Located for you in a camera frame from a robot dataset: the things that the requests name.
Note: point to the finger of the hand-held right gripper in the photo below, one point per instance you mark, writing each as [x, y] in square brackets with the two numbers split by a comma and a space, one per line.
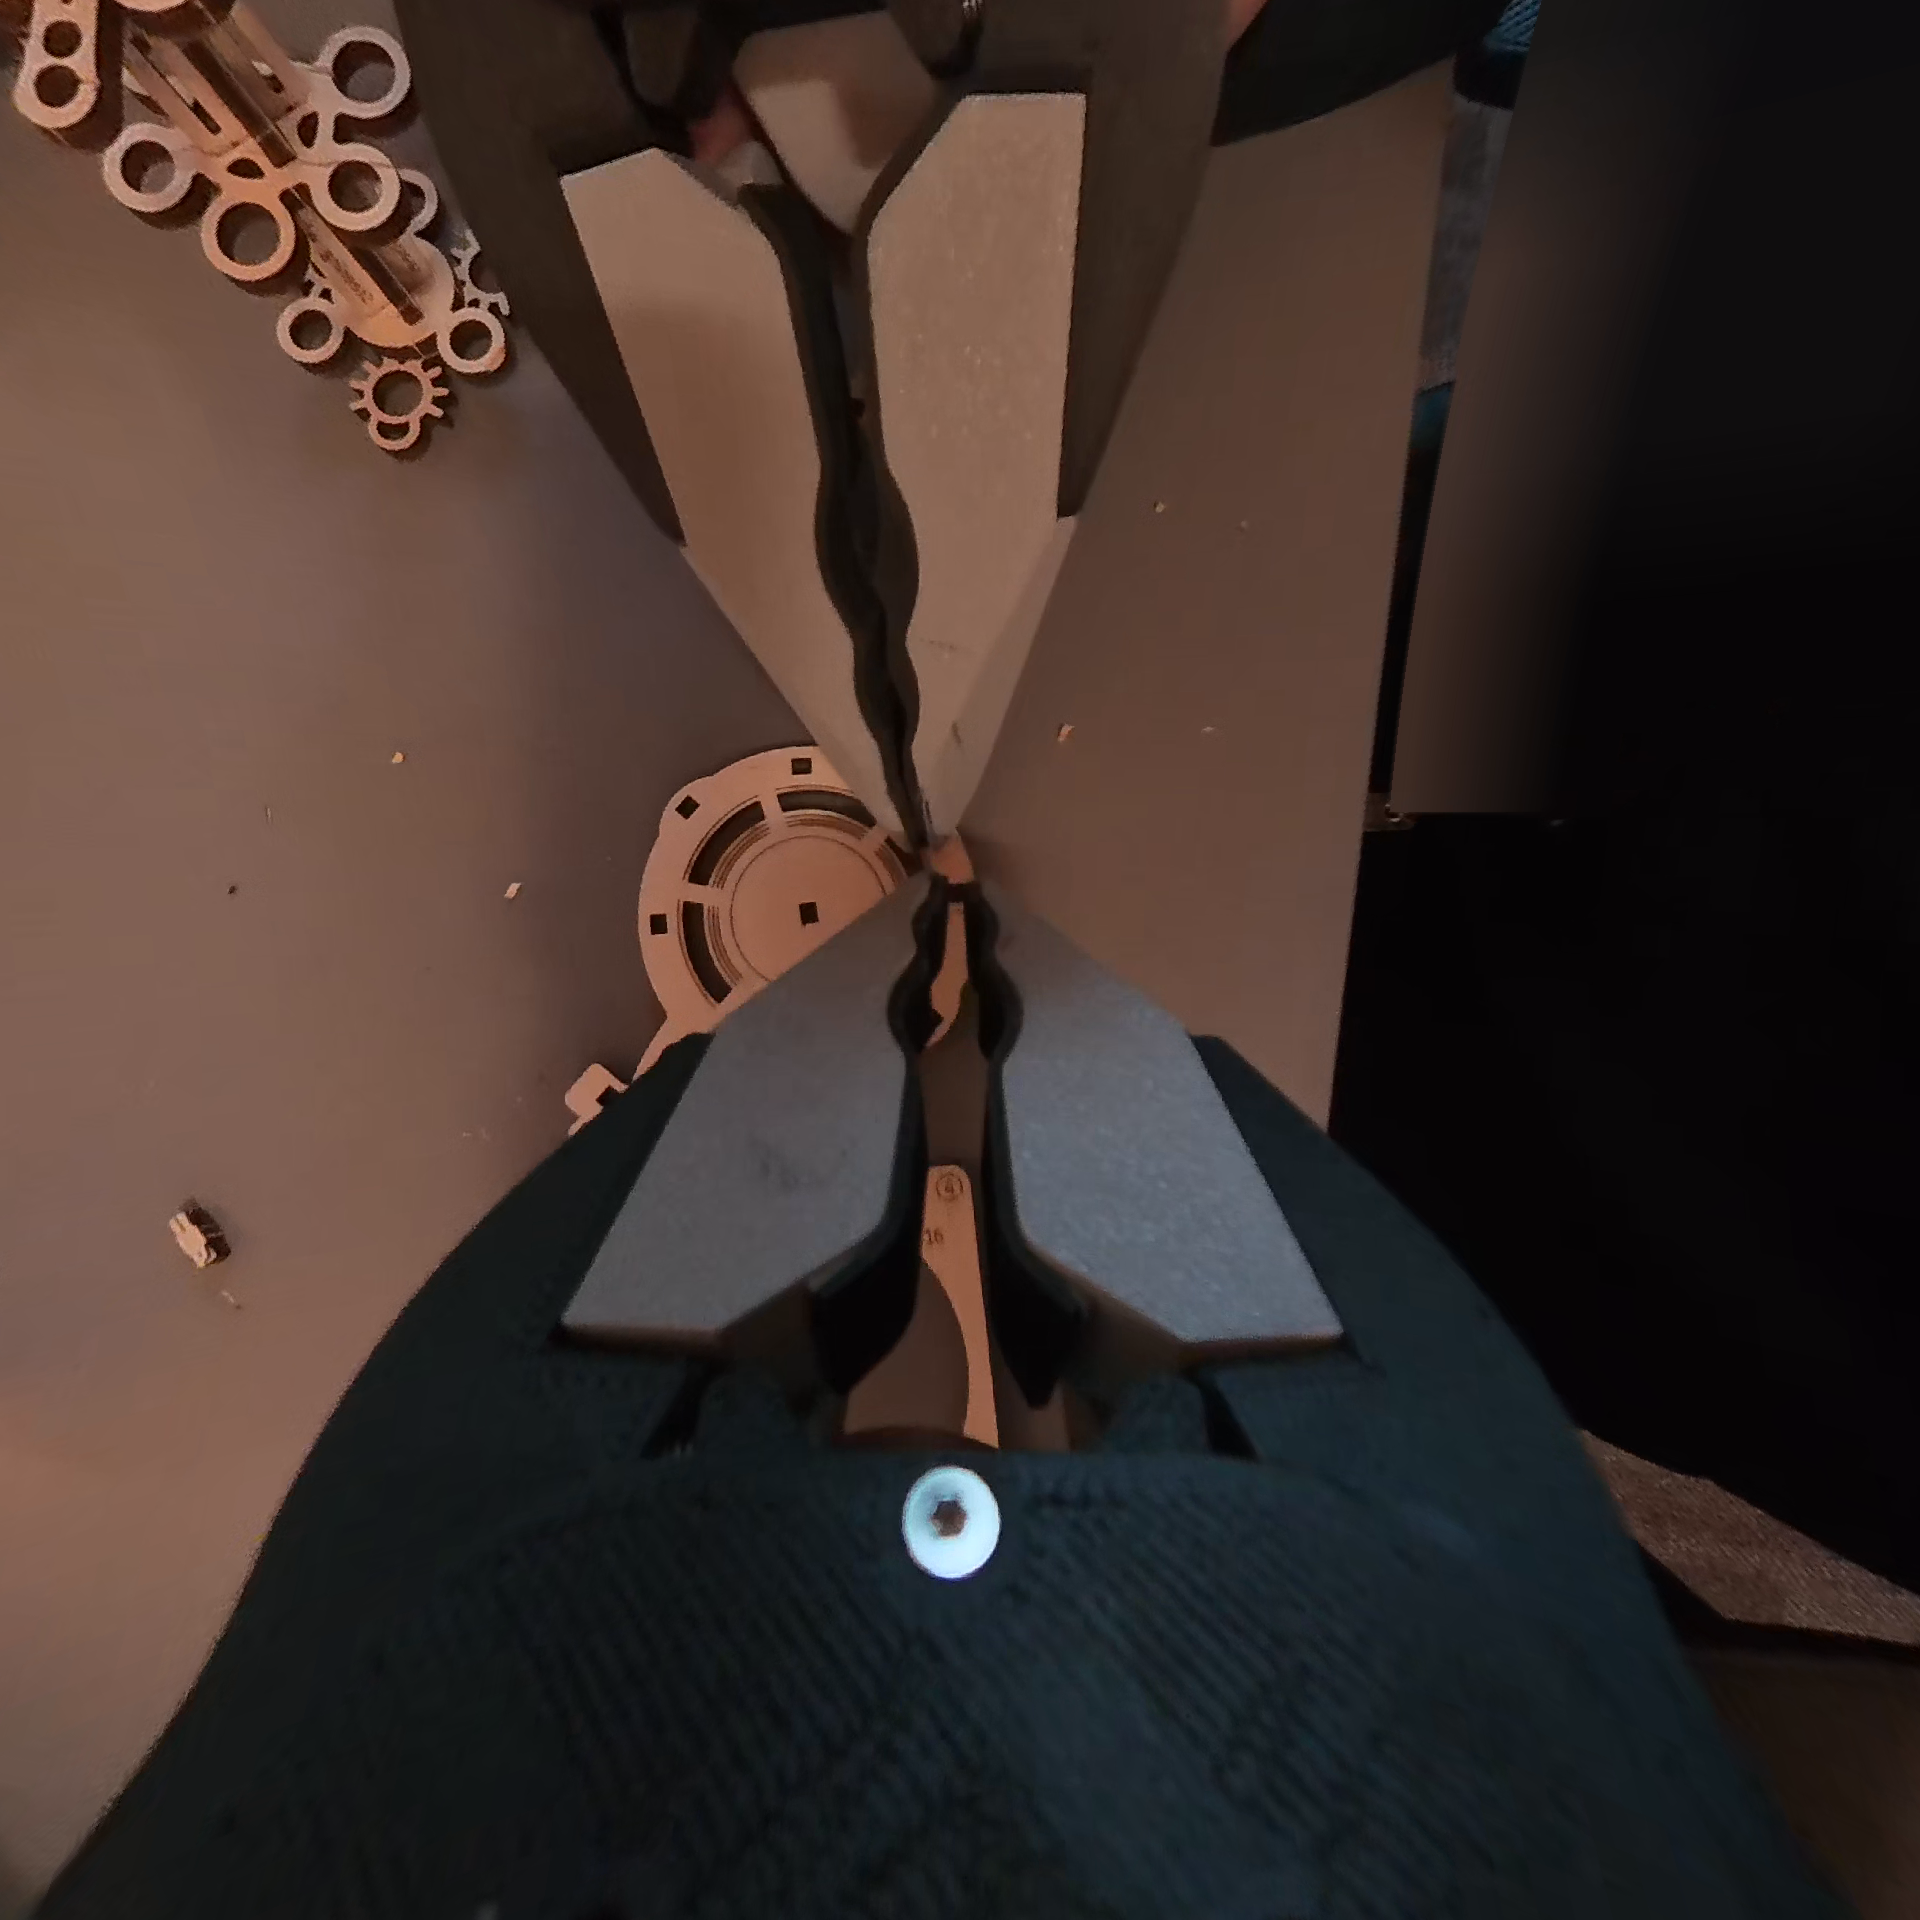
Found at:
[973, 377]
[704, 390]

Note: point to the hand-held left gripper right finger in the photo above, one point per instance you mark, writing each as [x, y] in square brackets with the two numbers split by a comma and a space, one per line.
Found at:
[1155, 1185]

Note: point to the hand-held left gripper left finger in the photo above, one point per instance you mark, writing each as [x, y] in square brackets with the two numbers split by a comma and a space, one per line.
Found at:
[750, 1185]

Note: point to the tiny wooden connector piece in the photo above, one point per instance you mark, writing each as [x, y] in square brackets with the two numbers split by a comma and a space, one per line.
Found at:
[945, 860]

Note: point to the wooden gear model assembly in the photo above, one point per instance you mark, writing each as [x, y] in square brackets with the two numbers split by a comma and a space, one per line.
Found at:
[254, 196]

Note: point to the person's right hand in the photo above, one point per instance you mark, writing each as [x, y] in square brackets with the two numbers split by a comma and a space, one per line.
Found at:
[716, 133]

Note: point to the laser-cut wooden sheet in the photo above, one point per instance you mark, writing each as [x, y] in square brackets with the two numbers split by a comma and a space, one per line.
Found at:
[954, 1245]

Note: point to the round wooden disc part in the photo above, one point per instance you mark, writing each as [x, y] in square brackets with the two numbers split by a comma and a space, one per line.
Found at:
[779, 901]

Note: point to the small wooden peg piece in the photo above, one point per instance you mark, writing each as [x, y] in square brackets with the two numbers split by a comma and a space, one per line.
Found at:
[196, 1233]

